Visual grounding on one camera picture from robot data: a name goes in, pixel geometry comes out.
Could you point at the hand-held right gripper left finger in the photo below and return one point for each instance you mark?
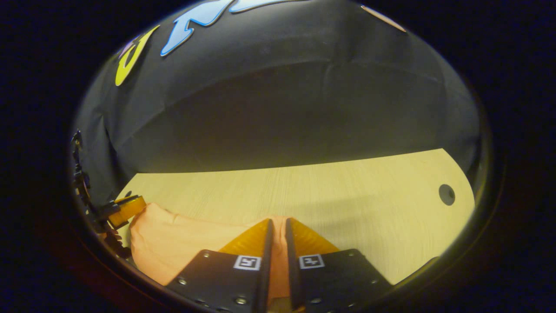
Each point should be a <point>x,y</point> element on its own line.
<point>266,269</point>

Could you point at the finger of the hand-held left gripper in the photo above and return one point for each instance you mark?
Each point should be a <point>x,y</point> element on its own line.
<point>127,199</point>
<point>128,211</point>

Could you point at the orange collared T-shirt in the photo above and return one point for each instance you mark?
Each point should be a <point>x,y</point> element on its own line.
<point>182,243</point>

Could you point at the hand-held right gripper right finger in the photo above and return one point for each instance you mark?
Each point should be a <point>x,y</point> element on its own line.
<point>293,269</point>

